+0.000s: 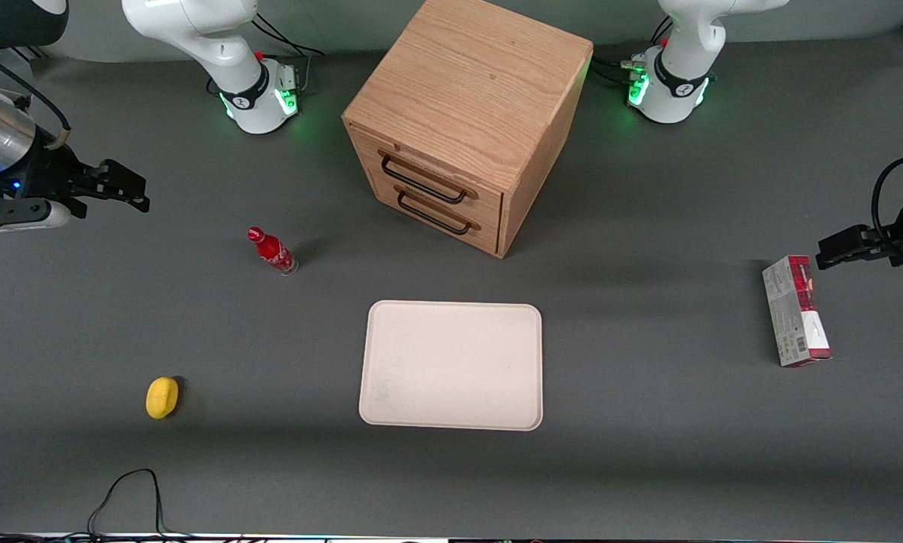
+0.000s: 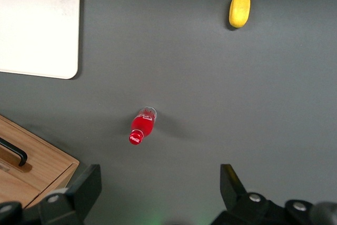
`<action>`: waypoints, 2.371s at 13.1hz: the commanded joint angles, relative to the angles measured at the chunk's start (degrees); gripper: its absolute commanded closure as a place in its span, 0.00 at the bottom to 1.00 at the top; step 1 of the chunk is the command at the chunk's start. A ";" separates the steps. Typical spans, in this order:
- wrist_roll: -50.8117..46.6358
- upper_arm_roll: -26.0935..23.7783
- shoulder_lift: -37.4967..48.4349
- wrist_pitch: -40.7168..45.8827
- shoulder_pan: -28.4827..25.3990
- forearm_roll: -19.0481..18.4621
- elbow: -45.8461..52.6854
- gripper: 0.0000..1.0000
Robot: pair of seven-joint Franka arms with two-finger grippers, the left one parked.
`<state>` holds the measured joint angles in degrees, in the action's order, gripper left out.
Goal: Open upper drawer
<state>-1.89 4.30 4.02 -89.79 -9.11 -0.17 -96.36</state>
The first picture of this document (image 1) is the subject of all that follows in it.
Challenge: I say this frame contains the black right base cables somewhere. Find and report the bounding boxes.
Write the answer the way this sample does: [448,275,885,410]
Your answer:
[206,11,325,97]

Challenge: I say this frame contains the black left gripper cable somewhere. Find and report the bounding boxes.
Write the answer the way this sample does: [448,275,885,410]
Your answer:
[871,155,903,244]

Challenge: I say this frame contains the yellow lemon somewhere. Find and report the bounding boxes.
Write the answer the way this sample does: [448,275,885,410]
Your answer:
[146,376,180,420]

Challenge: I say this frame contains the beige rectangular tray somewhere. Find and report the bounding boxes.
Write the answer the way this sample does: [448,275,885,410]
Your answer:
[358,300,544,432]

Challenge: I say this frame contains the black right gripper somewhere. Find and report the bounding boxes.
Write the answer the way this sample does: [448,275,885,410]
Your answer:
[0,142,151,227]

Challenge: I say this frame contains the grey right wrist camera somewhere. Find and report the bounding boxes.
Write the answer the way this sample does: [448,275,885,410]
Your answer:
[0,198,72,235]

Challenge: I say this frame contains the red and white carton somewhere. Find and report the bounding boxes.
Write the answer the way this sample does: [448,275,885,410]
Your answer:
[761,255,833,368]

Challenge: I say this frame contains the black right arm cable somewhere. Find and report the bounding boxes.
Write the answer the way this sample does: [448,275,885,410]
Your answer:
[0,44,72,149]

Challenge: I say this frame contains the black base cables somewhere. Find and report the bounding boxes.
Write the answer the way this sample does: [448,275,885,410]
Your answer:
[206,11,325,97]
[591,15,675,90]

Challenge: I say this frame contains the red cola bottle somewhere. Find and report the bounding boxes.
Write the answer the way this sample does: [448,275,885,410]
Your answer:
[247,225,299,277]

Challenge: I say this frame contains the wooden drawer cabinet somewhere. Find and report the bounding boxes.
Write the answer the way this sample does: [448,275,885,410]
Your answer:
[342,0,594,259]

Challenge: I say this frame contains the black left base cables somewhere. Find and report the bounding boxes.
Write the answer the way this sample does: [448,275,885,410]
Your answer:
[591,15,675,90]

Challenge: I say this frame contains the black looped floor cable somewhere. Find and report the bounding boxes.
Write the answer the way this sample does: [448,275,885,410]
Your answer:
[0,468,195,542]

